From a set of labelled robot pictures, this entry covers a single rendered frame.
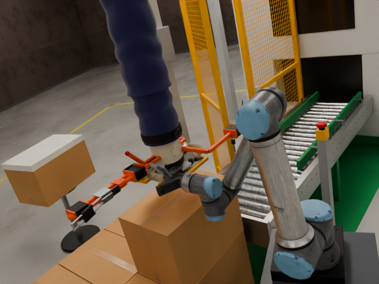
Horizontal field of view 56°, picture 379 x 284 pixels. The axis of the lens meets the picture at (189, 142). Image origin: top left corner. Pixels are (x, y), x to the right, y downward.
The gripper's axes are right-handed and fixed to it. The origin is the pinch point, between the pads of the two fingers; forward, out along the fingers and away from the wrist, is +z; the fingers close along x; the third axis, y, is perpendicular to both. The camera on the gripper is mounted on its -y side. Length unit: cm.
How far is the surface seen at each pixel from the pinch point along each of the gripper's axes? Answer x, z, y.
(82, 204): 2.4, 12.7, -32.0
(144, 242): -41.3, 16.5, -4.8
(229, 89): -74, 186, 345
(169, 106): 25.8, 4.3, 27.5
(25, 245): -124, 235, 3
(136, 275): -70, 32, -7
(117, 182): 1.5, 13.1, -10.8
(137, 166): 1.8, 14.4, 4.3
